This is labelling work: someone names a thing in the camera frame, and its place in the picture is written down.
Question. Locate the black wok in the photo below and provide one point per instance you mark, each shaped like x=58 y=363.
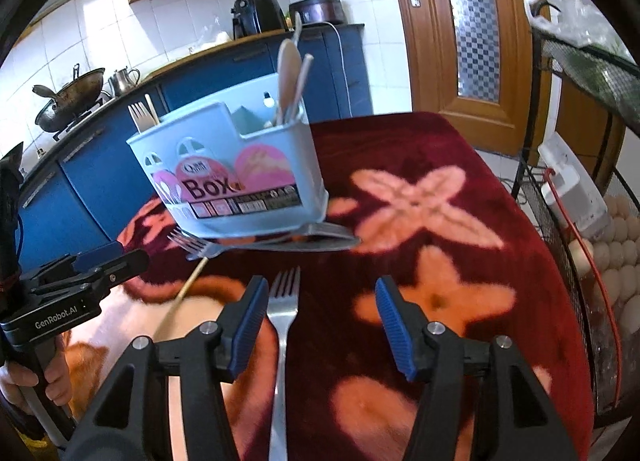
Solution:
x=75 y=96

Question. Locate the light blue plastic utensil box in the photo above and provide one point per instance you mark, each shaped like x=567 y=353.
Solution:
x=270 y=151

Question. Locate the red floral blanket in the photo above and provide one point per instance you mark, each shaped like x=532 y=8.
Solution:
x=400 y=251

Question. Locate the dark rice cooker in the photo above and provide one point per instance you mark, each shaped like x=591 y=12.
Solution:
x=317 y=11

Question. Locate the clear plastic bag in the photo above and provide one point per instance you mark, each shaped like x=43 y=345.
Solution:
x=575 y=16

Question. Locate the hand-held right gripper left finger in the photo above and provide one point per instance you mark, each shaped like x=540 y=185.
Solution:
x=247 y=326

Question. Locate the steel spoon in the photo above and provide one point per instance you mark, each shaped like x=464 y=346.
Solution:
x=325 y=240

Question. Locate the person's left hand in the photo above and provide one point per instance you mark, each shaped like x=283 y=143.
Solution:
x=57 y=373

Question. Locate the blue kitchen cabinet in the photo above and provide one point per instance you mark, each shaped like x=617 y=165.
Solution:
x=100 y=176

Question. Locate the wooden door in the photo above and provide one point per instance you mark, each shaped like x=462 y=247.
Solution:
x=430 y=66

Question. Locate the pile of eggs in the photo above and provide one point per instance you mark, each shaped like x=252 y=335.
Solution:
x=620 y=261

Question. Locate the steel fork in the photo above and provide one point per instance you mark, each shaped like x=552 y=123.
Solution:
x=197 y=247
x=282 y=321

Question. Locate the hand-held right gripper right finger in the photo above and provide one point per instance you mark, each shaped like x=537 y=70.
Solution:
x=395 y=331

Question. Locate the pale fork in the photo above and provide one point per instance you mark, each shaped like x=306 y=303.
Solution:
x=136 y=116

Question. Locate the white electrical device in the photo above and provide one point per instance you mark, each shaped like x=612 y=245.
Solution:
x=575 y=186

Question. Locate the white plastic spoon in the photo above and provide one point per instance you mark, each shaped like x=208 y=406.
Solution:
x=269 y=100

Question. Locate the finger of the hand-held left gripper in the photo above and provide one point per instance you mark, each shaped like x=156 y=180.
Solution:
x=100 y=253
x=127 y=266

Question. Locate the beige spoon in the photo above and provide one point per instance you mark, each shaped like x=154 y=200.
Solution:
x=289 y=71

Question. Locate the steel kettle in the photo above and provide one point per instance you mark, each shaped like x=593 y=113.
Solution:
x=121 y=83

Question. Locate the black air fryer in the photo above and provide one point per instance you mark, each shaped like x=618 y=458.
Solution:
x=255 y=13

